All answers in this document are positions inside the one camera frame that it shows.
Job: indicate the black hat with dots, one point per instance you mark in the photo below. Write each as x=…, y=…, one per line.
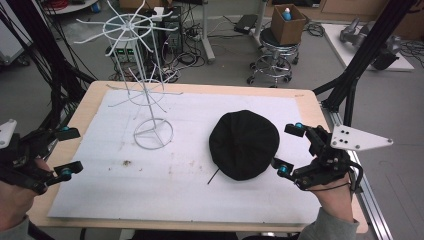
x=244, y=145

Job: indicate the aluminium rail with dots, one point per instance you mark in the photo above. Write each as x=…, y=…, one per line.
x=370, y=196

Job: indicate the bench power supplies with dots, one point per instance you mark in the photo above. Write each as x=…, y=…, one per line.
x=124, y=51

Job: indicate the person's left hand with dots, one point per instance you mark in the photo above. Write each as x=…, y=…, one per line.
x=15, y=203

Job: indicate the black computer tower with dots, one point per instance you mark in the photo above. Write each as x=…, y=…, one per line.
x=174, y=33

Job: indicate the grey equipment case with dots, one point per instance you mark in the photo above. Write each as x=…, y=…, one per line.
x=13, y=43

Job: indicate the chrome rolling stool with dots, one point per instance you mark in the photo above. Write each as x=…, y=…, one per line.
x=275, y=56

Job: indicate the grey metal stand leg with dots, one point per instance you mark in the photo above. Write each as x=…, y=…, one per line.
x=259, y=23
x=206, y=36

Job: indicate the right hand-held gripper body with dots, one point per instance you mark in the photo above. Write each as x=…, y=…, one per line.
x=328, y=166

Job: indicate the black metal frame strut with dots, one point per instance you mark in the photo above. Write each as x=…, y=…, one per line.
x=363, y=53

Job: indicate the blue bottle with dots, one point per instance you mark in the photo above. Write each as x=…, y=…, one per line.
x=286, y=14

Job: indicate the white floor board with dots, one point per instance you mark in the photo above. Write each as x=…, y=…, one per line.
x=336, y=46

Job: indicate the brown cardboard box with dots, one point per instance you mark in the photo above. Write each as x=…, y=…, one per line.
x=288, y=30

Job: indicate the person's right hand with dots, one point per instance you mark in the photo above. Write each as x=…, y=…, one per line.
x=336, y=200

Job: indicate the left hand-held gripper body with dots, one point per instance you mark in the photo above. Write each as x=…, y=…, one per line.
x=18, y=156

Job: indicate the white round table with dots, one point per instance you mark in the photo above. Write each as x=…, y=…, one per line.
x=71, y=6

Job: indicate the black flat box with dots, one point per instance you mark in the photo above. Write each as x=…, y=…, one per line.
x=246, y=24

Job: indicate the white foam mat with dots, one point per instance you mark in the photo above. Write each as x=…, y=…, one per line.
x=150, y=186

